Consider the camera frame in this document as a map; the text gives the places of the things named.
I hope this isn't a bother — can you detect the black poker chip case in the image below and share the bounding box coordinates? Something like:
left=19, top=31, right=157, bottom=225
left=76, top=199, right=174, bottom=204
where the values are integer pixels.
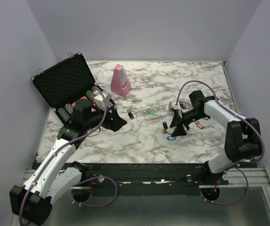
left=32, top=53, right=98, bottom=124

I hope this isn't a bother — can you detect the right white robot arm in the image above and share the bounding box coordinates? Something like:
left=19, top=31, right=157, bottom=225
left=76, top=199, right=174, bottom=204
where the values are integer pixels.
left=169, top=90, right=263, bottom=185

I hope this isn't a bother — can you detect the red tag key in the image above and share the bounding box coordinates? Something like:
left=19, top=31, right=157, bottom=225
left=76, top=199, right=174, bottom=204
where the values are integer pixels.
left=195, top=121, right=205, bottom=129

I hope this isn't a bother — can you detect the black front mounting rail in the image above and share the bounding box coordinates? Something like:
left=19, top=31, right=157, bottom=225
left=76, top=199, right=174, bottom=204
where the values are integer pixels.
left=32, top=161, right=228, bottom=198

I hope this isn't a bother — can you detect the black tag key centre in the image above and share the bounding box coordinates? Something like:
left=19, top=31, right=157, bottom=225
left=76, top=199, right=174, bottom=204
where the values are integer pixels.
left=163, top=121, right=168, bottom=129

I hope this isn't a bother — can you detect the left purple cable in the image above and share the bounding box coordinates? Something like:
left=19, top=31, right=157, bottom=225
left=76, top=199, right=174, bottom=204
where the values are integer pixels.
left=19, top=86, right=119, bottom=226

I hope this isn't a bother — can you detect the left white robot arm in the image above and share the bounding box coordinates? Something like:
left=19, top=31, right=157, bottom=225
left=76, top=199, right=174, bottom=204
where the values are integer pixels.
left=9, top=99, right=127, bottom=226

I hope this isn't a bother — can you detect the green tag key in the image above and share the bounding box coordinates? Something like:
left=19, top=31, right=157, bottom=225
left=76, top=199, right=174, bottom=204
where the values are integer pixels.
left=147, top=109, right=155, bottom=114

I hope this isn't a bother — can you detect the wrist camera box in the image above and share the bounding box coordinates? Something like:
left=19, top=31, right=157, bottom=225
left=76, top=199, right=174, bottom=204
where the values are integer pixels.
left=168, top=101, right=181, bottom=111
left=94, top=91, right=111, bottom=110

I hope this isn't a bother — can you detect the blue tag key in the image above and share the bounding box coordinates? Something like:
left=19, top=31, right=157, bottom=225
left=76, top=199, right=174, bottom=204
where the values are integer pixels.
left=162, top=129, right=176, bottom=141

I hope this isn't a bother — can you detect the pink metronome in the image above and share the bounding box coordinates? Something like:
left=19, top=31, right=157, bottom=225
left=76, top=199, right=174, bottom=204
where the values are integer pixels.
left=110, top=64, right=131, bottom=97

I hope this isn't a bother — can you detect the purple cable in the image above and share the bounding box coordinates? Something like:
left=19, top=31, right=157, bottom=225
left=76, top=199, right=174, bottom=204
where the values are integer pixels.
left=19, top=86, right=119, bottom=226
left=176, top=80, right=265, bottom=205

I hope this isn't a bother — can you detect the black tag key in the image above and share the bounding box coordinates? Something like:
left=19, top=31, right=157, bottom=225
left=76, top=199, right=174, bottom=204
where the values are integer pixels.
left=163, top=121, right=168, bottom=129
left=127, top=105, right=134, bottom=120

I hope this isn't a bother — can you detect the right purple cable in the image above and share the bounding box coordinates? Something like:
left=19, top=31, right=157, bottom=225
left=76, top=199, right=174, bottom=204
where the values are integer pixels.
left=176, top=80, right=265, bottom=205

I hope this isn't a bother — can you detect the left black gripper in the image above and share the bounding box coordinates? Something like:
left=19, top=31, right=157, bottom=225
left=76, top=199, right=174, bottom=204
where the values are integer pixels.
left=84, top=103, right=127, bottom=131

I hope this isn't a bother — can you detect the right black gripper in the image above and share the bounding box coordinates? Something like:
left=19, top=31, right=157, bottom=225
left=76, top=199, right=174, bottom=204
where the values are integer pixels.
left=170, top=108, right=208, bottom=137

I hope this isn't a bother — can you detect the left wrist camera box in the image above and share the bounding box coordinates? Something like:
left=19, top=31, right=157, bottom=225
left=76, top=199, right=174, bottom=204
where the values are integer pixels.
left=94, top=91, right=111, bottom=110

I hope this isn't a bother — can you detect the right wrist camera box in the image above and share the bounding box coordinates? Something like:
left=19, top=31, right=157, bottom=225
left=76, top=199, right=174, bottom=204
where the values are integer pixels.
left=168, top=101, right=181, bottom=111

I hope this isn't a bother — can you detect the black tag key left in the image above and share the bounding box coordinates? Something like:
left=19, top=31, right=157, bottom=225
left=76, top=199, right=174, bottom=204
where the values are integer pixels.
left=127, top=105, right=134, bottom=120

